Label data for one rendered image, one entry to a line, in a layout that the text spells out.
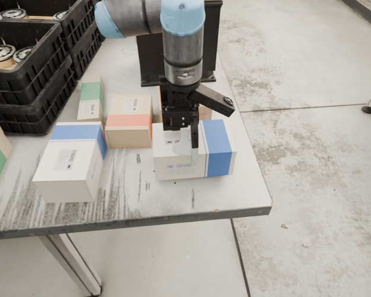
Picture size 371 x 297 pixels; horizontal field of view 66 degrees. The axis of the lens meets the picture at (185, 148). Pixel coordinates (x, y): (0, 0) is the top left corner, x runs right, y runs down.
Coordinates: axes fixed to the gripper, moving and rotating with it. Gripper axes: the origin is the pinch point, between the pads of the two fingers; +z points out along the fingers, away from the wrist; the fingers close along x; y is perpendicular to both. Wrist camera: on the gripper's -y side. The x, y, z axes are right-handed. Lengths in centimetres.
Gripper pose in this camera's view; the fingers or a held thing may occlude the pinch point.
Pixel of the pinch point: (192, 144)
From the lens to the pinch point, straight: 73.3
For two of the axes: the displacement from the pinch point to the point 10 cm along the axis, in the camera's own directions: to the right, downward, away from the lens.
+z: 0.1, 6.9, 7.3
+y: -10.0, 0.8, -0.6
